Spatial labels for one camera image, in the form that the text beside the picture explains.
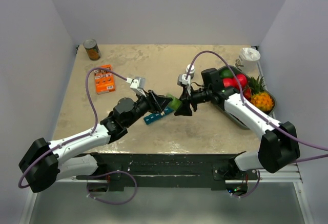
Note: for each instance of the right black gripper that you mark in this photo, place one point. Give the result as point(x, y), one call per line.
point(184, 108)

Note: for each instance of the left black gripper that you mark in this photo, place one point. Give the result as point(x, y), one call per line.
point(156, 103)

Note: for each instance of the green pill bottle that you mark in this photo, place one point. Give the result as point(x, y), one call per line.
point(175, 102)

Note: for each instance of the teal weekly pill organizer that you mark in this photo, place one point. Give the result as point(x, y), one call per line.
point(155, 117)

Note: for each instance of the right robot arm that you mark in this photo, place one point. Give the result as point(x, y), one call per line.
point(278, 144)

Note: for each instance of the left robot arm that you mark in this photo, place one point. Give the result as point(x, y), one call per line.
point(41, 163)

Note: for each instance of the white capped dark pill bottle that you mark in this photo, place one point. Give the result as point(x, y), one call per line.
point(191, 70)

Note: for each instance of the green toy lime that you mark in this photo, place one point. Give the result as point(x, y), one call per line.
point(226, 73)

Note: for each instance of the dark grey fruit tray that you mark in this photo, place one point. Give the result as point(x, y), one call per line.
point(212, 75)

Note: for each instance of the orange cardboard box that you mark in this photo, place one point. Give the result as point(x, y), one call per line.
point(104, 81)

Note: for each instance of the red toy apple right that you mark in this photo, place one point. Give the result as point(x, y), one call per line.
point(240, 78)

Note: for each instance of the toy cherries cluster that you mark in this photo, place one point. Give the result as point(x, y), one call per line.
point(247, 93)

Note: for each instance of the white paper cup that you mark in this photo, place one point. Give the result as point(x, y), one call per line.
point(247, 59)

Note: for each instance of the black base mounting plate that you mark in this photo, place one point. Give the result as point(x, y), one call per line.
point(167, 171)

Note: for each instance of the tin food can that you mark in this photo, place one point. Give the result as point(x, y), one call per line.
point(92, 49)

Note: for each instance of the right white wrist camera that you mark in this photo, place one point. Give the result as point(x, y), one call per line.
point(184, 81)

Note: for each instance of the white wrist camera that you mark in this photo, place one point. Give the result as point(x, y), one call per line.
point(184, 81)
point(137, 85)

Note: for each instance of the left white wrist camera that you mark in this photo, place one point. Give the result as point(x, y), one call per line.
point(137, 85)

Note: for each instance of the aluminium frame rail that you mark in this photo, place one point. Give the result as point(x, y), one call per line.
point(85, 164)

